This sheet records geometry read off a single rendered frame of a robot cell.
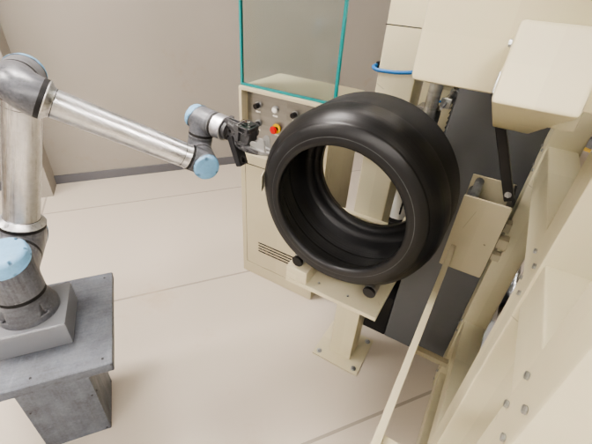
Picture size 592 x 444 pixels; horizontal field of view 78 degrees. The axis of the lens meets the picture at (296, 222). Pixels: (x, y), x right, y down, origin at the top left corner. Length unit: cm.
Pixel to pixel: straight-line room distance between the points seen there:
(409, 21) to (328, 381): 168
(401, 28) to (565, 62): 83
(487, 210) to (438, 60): 77
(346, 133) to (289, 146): 19
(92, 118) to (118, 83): 248
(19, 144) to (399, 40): 124
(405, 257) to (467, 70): 58
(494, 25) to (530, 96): 15
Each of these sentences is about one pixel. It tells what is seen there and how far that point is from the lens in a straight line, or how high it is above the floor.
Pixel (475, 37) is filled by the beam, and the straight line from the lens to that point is 66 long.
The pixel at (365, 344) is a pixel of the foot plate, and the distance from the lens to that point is 228.
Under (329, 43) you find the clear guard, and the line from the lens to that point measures 176.
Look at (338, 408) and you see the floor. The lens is 204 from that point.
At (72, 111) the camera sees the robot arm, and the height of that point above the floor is 141.
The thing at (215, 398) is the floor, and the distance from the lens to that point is 206.
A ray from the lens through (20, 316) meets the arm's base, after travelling 158.
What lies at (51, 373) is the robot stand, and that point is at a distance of 158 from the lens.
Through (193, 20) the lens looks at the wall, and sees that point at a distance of 368.
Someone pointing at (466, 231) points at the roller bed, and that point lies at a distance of 139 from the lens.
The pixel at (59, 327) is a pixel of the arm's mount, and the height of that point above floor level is 69.
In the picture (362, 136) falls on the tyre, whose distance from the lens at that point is 97.
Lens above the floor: 177
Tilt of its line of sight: 34 degrees down
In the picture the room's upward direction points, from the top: 4 degrees clockwise
